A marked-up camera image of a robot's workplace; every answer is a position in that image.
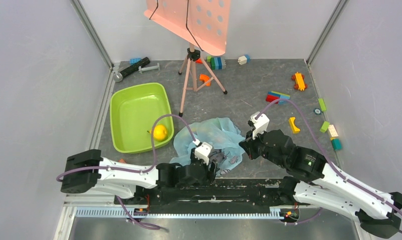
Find light blue cartoon plastic bag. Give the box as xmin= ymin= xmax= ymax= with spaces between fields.
xmin=170 ymin=117 xmax=245 ymax=176

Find yellow fake lemon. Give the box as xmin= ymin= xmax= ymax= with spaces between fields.
xmin=147 ymin=124 xmax=169 ymax=142

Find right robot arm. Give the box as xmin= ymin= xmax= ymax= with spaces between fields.
xmin=239 ymin=130 xmax=402 ymax=239

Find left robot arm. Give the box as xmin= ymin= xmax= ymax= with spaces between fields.
xmin=56 ymin=149 xmax=219 ymax=204

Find yellow arch toy block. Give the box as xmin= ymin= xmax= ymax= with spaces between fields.
xmin=288 ymin=116 xmax=300 ymax=134

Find red blue wedge blocks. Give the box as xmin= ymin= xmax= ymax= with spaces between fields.
xmin=265 ymin=91 xmax=290 ymax=103

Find small round blue wheel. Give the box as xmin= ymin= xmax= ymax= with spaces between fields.
xmin=314 ymin=108 xmax=322 ymax=115

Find green small brick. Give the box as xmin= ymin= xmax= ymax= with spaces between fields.
xmin=319 ymin=121 xmax=330 ymax=133

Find green flat brick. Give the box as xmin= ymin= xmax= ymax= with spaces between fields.
xmin=318 ymin=98 xmax=327 ymax=112

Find white yellow teal bricks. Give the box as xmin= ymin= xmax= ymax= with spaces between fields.
xmin=327 ymin=124 xmax=342 ymax=151

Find orange yellow toy car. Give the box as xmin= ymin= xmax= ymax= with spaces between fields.
xmin=291 ymin=72 xmax=308 ymax=91

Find orange curved toy piece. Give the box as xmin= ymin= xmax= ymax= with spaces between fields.
xmin=199 ymin=74 xmax=212 ymax=87

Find pink tripod stand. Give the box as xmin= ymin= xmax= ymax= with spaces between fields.
xmin=178 ymin=43 xmax=228 ymax=117

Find white blue toy brick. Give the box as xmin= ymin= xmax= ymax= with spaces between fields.
xmin=237 ymin=54 xmax=251 ymax=65

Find green plastic basin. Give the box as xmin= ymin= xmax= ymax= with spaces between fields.
xmin=110 ymin=82 xmax=171 ymax=154

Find green blue brick stack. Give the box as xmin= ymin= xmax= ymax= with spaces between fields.
xmin=207 ymin=55 xmax=226 ymax=70

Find grey plastic syringe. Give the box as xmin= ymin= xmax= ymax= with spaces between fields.
xmin=138 ymin=63 xmax=160 ymax=74

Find black microphone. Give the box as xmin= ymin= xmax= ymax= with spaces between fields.
xmin=112 ymin=57 xmax=150 ymax=82

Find pink perforated board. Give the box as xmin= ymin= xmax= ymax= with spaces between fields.
xmin=144 ymin=0 xmax=231 ymax=56

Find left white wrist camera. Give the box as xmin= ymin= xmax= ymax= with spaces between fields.
xmin=192 ymin=139 xmax=213 ymax=165

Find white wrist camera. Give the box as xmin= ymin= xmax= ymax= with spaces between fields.
xmin=248 ymin=111 xmax=269 ymax=140
xmin=192 ymin=139 xmax=213 ymax=165

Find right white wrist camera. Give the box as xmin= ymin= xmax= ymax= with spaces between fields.
xmin=248 ymin=111 xmax=269 ymax=140

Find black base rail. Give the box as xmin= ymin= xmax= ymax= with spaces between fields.
xmin=121 ymin=178 xmax=297 ymax=215

